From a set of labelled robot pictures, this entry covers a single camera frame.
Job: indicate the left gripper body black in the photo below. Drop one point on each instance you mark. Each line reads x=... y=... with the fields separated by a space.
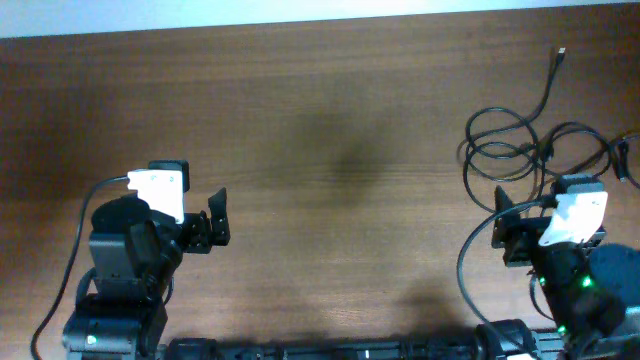
x=195 y=238

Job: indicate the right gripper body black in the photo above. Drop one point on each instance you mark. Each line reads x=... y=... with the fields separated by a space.
x=527 y=239

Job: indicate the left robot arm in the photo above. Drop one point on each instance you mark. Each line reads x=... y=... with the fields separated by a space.
x=137 y=242

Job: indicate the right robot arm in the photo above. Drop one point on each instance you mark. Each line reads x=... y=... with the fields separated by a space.
x=590 y=287

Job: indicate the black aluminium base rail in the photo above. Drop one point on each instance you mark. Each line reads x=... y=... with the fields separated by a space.
x=477 y=343

